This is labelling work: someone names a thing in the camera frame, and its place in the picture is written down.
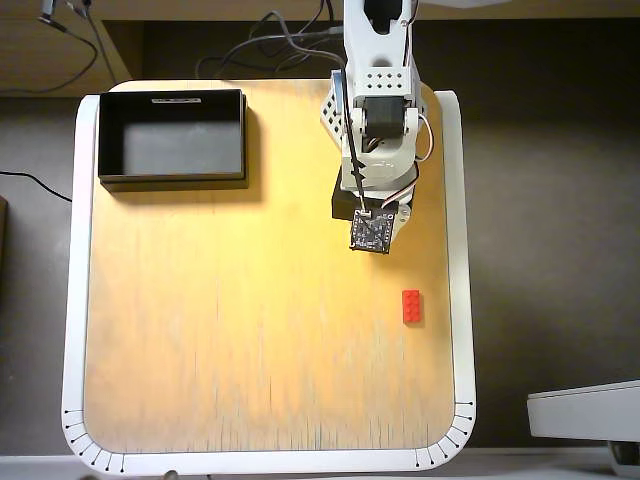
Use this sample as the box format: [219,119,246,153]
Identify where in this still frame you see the red lego block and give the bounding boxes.
[401,288,424,326]

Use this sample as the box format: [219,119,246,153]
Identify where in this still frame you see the black camera cable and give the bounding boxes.
[339,64,369,215]

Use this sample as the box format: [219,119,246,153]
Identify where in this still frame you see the black rectangular bin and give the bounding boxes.
[97,88,250,194]

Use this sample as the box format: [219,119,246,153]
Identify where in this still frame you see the red white servo wire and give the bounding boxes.
[379,112,436,209]

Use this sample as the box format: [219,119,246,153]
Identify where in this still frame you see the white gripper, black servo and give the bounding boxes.
[331,147,421,245]

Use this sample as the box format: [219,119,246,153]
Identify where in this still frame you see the light wooden shelf unit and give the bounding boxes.
[0,0,640,99]

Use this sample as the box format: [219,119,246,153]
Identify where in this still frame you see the black camera circuit board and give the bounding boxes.
[348,208,396,257]

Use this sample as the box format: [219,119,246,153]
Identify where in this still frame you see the grey cable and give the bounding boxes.
[197,9,347,81]

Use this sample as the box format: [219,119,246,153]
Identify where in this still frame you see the white table rim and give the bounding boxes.
[60,79,477,476]

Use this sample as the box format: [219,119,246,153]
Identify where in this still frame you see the black looping cable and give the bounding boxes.
[0,14,99,96]

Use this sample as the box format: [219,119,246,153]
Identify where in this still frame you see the white flat device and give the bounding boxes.
[526,379,640,444]

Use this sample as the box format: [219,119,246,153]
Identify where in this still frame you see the thin black floor cable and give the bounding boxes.
[0,170,74,204]

